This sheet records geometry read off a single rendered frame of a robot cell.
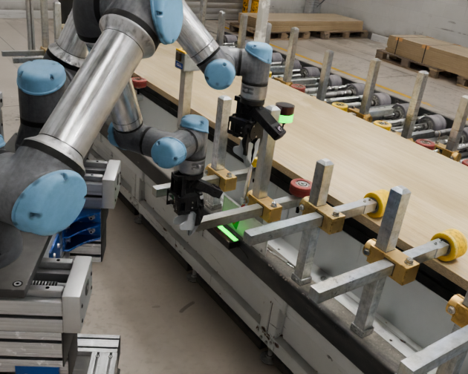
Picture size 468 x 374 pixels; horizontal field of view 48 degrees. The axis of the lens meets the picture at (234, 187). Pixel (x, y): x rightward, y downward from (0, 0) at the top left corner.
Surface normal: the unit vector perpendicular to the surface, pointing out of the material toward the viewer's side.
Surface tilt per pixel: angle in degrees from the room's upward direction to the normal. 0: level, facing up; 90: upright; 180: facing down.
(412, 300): 90
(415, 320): 90
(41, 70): 7
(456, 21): 90
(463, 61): 90
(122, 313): 0
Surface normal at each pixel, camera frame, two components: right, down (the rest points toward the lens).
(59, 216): 0.84, 0.39
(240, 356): 0.11, -0.89
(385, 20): -0.82, 0.17
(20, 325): 0.07, 0.45
